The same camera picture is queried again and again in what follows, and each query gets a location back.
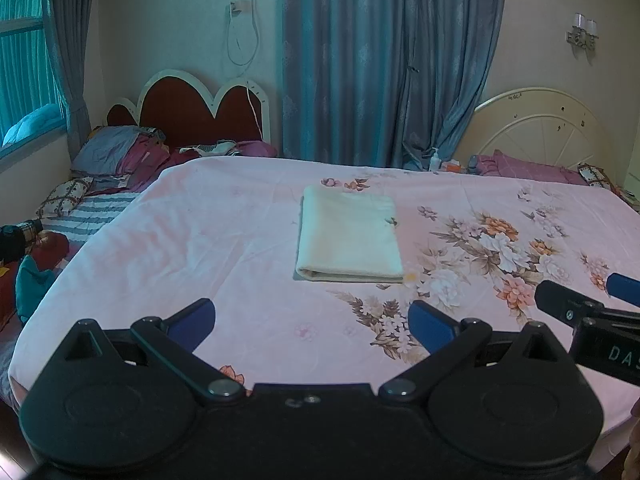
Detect cream knitted sweater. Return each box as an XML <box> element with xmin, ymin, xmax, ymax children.
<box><xmin>295</xmin><ymin>185</ymin><xmax>404</xmax><ymax>284</ymax></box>

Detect patterned clothes on pillow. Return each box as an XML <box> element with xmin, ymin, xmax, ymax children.
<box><xmin>179</xmin><ymin>140</ymin><xmax>241</xmax><ymax>157</ymax></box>

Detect pink floral bed sheet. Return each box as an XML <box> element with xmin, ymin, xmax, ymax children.
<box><xmin>9</xmin><ymin>157</ymin><xmax>639</xmax><ymax>400</ymax></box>

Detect patterned cushion right bed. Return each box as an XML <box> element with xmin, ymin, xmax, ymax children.
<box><xmin>577</xmin><ymin>162</ymin><xmax>622</xmax><ymax>196</ymax></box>

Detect striped blanket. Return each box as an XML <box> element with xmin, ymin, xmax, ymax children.
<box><xmin>42</xmin><ymin>192</ymin><xmax>139</xmax><ymax>245</ymax></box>

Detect teal cloth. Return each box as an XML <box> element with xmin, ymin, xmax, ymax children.
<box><xmin>15</xmin><ymin>256</ymin><xmax>58</xmax><ymax>325</ymax></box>

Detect purple pillow right bed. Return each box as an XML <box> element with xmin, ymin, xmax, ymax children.
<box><xmin>475</xmin><ymin>150</ymin><xmax>587</xmax><ymax>185</ymax></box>

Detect purple pillow bed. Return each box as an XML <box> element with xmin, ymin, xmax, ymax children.
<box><xmin>236</xmin><ymin>141</ymin><xmax>278</xmax><ymax>158</ymax></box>
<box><xmin>475</xmin><ymin>150</ymin><xmax>587</xmax><ymax>185</ymax></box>

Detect white lotion bottle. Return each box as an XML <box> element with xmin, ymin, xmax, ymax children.
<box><xmin>428</xmin><ymin>148</ymin><xmax>442</xmax><ymax>171</ymax></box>

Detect checkered cushion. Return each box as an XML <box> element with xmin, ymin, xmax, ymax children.
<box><xmin>36</xmin><ymin>177</ymin><xmax>93</xmax><ymax>219</ymax></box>

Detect cream round headboard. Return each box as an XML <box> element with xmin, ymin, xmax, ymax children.
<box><xmin>454</xmin><ymin>87</ymin><xmax>616</xmax><ymax>179</ymax></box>

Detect blue grey pillow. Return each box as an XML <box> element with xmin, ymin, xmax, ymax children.
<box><xmin>70</xmin><ymin>126</ymin><xmax>165</xmax><ymax>176</ymax></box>

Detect purple pillow left bed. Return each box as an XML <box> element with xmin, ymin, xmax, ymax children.
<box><xmin>236</xmin><ymin>141</ymin><xmax>278</xmax><ymax>158</ymax></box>

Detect red white scalloped headboard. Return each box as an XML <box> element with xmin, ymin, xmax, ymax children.
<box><xmin>104</xmin><ymin>70</ymin><xmax>271</xmax><ymax>148</ymax></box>

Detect blue grey curtain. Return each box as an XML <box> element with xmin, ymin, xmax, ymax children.
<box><xmin>281</xmin><ymin>0</ymin><xmax>504</xmax><ymax>170</ymax></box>

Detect left window curtain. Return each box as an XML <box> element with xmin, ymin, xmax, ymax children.
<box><xmin>42</xmin><ymin>0</ymin><xmax>92</xmax><ymax>156</ymax></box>

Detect wall lamp fixture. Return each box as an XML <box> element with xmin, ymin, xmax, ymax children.
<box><xmin>565</xmin><ymin>13</ymin><xmax>599</xmax><ymax>52</ymax></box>

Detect white charging cable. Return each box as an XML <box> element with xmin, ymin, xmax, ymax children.
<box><xmin>224</xmin><ymin>0</ymin><xmax>266</xmax><ymax>141</ymax></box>

